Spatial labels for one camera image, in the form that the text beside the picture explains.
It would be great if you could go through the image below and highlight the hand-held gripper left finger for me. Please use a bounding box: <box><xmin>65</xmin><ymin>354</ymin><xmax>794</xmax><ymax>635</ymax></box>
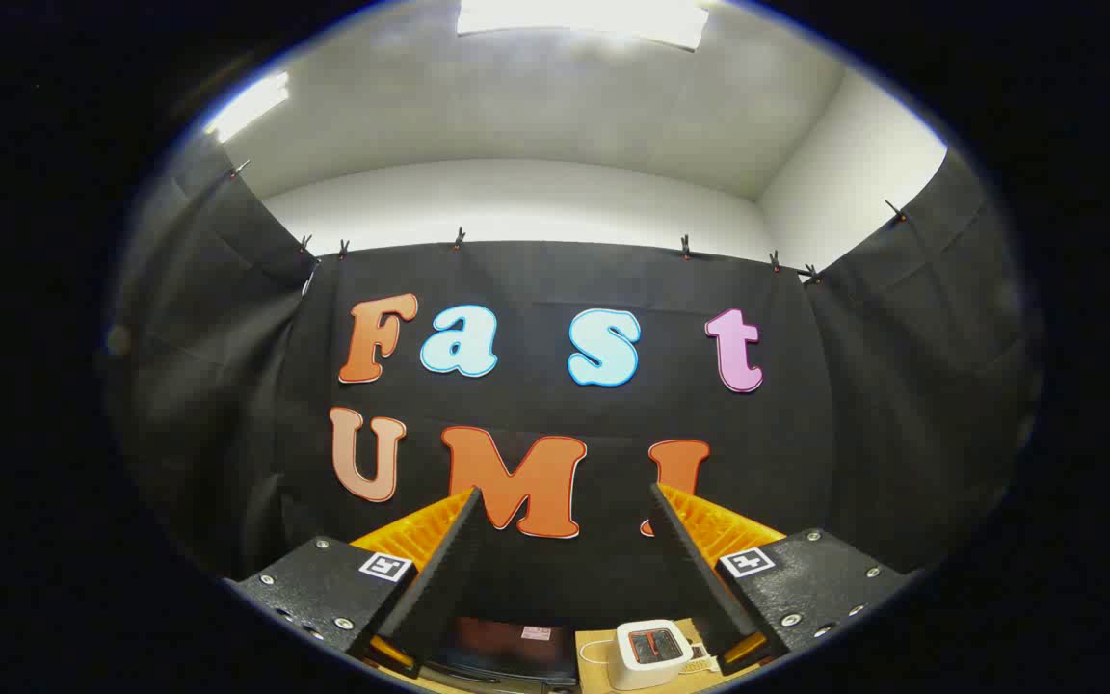
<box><xmin>225</xmin><ymin>487</ymin><xmax>486</xmax><ymax>681</ymax></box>

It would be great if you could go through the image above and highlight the large ceiling light panel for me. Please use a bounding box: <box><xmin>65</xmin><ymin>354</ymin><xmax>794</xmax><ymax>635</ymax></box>
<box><xmin>457</xmin><ymin>0</ymin><xmax>710</xmax><ymax>51</ymax></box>

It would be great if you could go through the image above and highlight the black toaster oven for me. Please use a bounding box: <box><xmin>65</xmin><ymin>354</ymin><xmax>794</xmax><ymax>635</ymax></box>
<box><xmin>420</xmin><ymin>617</ymin><xmax>580</xmax><ymax>690</ymax></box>

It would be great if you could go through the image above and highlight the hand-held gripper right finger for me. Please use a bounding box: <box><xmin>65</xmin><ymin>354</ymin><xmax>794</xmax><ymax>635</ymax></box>
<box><xmin>649</xmin><ymin>482</ymin><xmax>912</xmax><ymax>676</ymax></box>

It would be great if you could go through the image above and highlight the row of black cloth clips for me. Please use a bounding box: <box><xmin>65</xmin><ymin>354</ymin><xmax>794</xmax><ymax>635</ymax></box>
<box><xmin>227</xmin><ymin>159</ymin><xmax>908</xmax><ymax>285</ymax></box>

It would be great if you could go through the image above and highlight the white toaster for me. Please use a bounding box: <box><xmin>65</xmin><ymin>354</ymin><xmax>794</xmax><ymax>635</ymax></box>
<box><xmin>613</xmin><ymin>620</ymin><xmax>694</xmax><ymax>691</ymax></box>

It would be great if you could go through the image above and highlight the small ceiling light panel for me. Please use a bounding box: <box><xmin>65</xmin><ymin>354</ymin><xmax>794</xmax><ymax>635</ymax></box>
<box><xmin>203</xmin><ymin>72</ymin><xmax>291</xmax><ymax>144</ymax></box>

